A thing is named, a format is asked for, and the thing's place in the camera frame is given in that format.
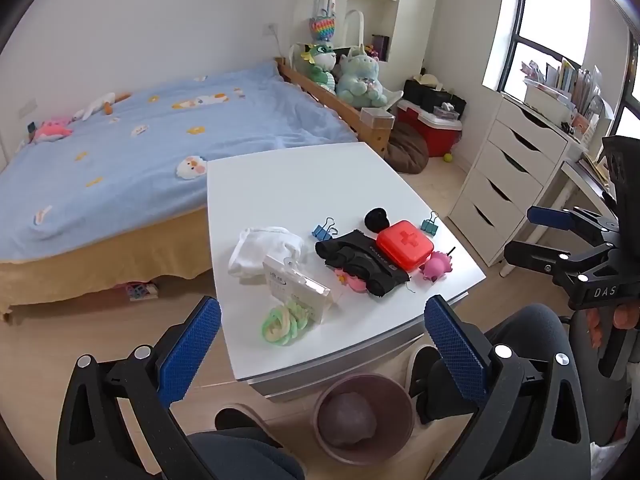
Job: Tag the black hair scrunchie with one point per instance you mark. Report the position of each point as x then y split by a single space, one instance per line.
376 220

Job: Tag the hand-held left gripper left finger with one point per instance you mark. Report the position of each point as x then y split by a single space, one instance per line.
192 345

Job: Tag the red plastic first-aid box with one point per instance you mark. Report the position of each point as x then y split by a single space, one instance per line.
405 245

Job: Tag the person's right slipper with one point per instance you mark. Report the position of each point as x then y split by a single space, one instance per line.
422 375

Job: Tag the clear plastic box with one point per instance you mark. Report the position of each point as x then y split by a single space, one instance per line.
376 115

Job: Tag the purple box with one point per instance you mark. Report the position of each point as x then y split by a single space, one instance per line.
380 46

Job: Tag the blue binder clip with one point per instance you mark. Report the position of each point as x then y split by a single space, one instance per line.
320 232

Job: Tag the row of books and papers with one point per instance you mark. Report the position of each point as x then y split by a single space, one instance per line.
575 90

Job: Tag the teal binder clip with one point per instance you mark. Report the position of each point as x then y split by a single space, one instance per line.
429 226

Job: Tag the yellow bed skirt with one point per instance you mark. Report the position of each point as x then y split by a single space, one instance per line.
75 280

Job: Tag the pink plush toy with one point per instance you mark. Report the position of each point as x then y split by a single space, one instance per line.
52 129

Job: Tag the black bag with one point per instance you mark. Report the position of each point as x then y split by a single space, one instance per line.
425 94

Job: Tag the person's leg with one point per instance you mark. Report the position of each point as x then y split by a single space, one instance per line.
525 335
240 457

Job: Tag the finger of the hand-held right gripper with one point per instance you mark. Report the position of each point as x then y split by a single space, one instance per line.
530 255
547 216

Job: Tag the white tote bag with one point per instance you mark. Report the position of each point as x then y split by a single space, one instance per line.
361 30

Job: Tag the person's left leg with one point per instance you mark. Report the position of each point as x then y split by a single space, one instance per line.
240 457

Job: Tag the person's left slipper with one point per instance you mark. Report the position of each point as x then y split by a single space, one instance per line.
240 417

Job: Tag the dark framed window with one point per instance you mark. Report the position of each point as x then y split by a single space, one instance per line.
545 10

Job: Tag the white wall shelf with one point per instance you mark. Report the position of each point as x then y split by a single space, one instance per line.
400 25

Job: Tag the person's slipper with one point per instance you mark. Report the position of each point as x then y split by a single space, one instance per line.
422 375
240 417

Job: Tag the pink waste bin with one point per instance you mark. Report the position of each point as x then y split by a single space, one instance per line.
345 425

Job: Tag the person's right hand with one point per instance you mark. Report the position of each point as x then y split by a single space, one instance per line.
625 316

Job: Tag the rainbow bag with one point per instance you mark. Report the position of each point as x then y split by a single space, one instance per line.
322 29

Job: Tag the white wall socket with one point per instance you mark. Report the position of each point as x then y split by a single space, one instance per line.
270 29

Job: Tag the beige hat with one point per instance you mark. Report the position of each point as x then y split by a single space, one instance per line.
426 80

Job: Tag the teal dinosaur plush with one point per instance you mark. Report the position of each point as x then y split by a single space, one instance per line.
357 80

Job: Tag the green dragon plush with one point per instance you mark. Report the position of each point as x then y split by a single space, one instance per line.
322 62

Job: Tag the brown bean bag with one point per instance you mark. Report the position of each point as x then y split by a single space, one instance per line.
407 152

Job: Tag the white goose plush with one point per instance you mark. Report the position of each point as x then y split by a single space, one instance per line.
95 105

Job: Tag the grey tissue box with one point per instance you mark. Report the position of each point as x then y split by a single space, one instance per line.
445 112

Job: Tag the person's right leg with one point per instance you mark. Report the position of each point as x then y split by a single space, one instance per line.
525 335

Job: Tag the light pink toy figure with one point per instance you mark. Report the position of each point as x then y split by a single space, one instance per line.
355 284

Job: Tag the magenta round toy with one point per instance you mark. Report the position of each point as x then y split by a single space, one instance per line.
434 266

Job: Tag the wooden bed frame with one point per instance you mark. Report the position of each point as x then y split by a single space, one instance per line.
380 135

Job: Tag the red cooler box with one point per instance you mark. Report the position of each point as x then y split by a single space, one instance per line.
430 137

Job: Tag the white patterned cloth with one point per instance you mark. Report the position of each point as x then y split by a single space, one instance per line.
607 460

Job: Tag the black cloth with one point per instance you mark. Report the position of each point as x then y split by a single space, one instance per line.
360 260

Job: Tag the white drawer cabinet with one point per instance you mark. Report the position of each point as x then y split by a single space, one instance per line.
510 150

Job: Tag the colourful flat box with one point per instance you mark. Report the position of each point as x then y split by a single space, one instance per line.
137 291

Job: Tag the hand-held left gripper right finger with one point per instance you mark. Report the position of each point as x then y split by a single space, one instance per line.
455 345

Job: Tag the blue bed blanket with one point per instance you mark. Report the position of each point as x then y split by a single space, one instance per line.
150 160

